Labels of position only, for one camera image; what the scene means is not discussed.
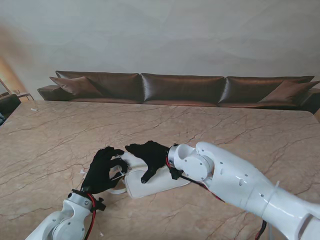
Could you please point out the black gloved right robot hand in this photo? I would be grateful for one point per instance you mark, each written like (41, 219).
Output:
(152, 155)

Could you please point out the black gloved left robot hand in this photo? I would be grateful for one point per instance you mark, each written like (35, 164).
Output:
(100, 175)

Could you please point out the white zip tie loop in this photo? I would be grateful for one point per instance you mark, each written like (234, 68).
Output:
(118, 175)

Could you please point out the cream white cosmetics bag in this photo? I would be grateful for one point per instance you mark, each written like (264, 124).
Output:
(155, 182)

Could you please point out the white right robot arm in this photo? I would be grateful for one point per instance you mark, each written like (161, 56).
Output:
(237, 180)

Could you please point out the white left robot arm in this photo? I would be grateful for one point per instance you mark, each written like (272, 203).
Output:
(65, 217)

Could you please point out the brown leather sofa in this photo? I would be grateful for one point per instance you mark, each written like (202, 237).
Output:
(182, 87)

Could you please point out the brown sofa cushion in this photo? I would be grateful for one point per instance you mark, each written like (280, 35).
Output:
(290, 91)
(75, 86)

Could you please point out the small wooden side table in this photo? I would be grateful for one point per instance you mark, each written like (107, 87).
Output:
(25, 95)

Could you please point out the dark armchair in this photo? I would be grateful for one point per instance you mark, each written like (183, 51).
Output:
(8, 102)

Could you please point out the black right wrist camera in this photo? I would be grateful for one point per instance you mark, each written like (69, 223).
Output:
(176, 173)

